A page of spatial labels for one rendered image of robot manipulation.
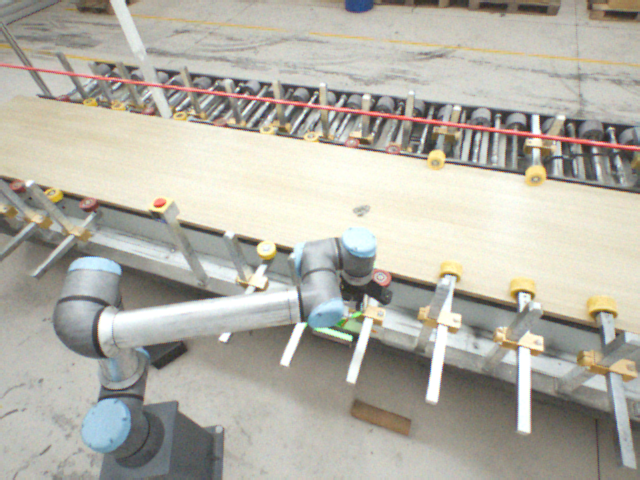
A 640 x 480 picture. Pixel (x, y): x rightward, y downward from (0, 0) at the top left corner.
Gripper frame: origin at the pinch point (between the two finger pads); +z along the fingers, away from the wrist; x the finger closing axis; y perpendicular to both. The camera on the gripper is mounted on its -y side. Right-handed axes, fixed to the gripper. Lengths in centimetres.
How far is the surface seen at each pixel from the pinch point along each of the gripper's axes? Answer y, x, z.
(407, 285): -13.4, -27.7, 21.1
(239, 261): 50, -6, 2
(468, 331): -43, -24, 39
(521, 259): -53, -46, 10
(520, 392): -51, 10, 4
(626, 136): -109, -156, 16
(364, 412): -8, 8, 93
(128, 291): 171, -18, 104
